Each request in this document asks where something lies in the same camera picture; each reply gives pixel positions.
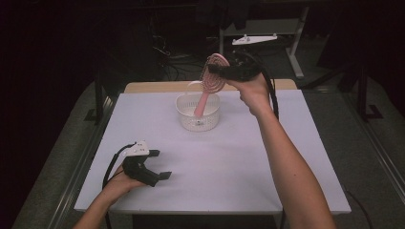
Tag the person's right hand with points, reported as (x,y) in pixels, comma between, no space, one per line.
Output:
(254,95)

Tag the pink hairbrush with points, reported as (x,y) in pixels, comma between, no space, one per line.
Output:
(208,82)

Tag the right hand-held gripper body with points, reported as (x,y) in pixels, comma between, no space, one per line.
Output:
(245,68)

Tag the wooden table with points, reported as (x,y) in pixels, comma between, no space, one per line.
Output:
(153,86)

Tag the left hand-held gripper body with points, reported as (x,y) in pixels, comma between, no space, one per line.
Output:
(140,170)

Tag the black metal stand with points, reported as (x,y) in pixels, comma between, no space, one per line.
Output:
(98,101)
(363,95)

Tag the metal floor rail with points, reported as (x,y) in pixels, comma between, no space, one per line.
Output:
(82,159)
(375,149)

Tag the white plastic basket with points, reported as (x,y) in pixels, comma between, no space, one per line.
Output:
(191,122)

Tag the white desk frame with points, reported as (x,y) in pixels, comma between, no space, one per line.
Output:
(264,27)

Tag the person's left hand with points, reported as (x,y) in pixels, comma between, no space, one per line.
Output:
(121,186)

